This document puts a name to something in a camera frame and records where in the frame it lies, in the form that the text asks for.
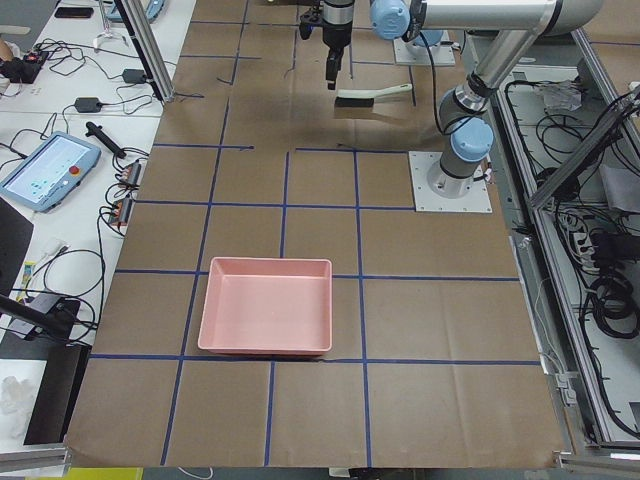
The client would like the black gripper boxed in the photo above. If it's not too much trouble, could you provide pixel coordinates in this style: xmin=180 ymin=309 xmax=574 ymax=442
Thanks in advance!
xmin=299 ymin=0 xmax=355 ymax=90

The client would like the white hand brush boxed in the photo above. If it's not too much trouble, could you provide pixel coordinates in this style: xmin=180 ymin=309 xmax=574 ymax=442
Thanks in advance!
xmin=334 ymin=83 xmax=413 ymax=108

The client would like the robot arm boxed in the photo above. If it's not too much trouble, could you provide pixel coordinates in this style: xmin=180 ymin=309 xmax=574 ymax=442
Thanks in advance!
xmin=405 ymin=29 xmax=445 ymax=50
xmin=370 ymin=1 xmax=603 ymax=199

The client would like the pink plastic bin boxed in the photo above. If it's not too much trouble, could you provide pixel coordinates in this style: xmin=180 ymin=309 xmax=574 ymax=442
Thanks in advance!
xmin=197 ymin=257 xmax=333 ymax=356

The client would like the teach pendant tablet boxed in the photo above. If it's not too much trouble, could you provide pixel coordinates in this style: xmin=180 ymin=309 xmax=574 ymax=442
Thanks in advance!
xmin=107 ymin=0 xmax=169 ymax=24
xmin=1 ymin=131 xmax=101 ymax=212

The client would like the black power adapter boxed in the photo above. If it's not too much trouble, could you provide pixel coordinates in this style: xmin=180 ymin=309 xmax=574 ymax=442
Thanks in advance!
xmin=74 ymin=97 xmax=103 ymax=113
xmin=122 ymin=69 xmax=147 ymax=85

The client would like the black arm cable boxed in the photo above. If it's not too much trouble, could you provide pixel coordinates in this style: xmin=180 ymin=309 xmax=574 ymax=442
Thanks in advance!
xmin=409 ymin=0 xmax=481 ymax=136

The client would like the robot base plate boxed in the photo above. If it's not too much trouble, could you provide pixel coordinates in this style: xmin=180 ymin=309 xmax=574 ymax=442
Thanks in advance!
xmin=393 ymin=35 xmax=456 ymax=67
xmin=408 ymin=151 xmax=493 ymax=214

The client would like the aluminium frame post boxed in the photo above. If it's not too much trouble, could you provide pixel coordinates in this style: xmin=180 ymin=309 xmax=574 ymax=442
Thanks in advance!
xmin=114 ymin=0 xmax=175 ymax=104

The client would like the black camera stand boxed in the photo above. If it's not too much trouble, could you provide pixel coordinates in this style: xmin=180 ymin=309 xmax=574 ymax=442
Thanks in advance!
xmin=1 ymin=292 xmax=80 ymax=342

